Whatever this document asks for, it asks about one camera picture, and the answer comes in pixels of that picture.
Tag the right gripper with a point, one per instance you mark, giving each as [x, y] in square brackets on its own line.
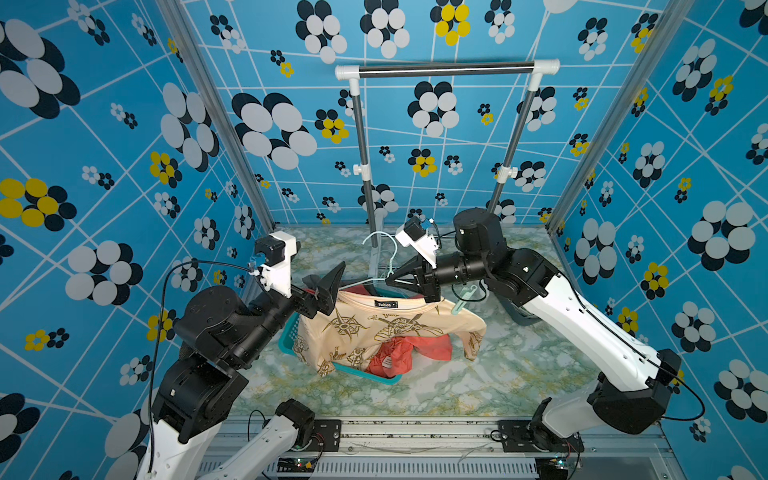
[425, 278]

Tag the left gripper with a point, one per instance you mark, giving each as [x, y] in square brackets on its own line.
[326, 298]

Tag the mint green wire hanger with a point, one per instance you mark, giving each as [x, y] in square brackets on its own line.
[373, 257]

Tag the beige compass print t-shirt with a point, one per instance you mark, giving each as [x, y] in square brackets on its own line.
[360, 323]

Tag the mint green clothespin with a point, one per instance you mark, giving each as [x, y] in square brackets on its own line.
[464, 296]

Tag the red garment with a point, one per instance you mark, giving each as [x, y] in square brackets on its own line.
[395, 357]

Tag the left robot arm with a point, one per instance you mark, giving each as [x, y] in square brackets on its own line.
[223, 336]

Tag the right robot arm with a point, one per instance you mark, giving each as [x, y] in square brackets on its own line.
[631, 391]

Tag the dark grey clothespin tray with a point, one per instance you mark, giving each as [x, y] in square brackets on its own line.
[518, 314]

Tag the metal clothes rack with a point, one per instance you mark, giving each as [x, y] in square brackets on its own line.
[433, 111]

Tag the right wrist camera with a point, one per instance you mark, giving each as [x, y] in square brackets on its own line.
[413, 234]

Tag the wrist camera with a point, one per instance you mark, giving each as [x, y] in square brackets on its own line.
[413, 234]
[274, 272]

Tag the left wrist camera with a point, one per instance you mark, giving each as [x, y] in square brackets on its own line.
[274, 272]

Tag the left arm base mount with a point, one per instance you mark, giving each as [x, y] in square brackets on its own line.
[324, 436]

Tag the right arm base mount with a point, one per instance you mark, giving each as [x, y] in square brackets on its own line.
[519, 436]

